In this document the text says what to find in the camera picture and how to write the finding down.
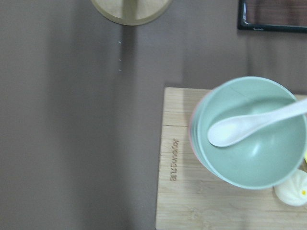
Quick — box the white plastic spoon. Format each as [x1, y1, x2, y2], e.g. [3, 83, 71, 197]
[207, 99, 307, 147]

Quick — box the wooden cutting board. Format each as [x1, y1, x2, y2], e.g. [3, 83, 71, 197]
[155, 87, 307, 230]

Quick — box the wooden mug tree stand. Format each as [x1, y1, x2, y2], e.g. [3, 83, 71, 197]
[92, 0, 172, 26]

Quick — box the green bowl stack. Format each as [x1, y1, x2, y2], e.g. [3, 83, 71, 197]
[188, 76, 307, 190]

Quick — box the white toy bun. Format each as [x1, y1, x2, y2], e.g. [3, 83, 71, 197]
[274, 170, 307, 207]

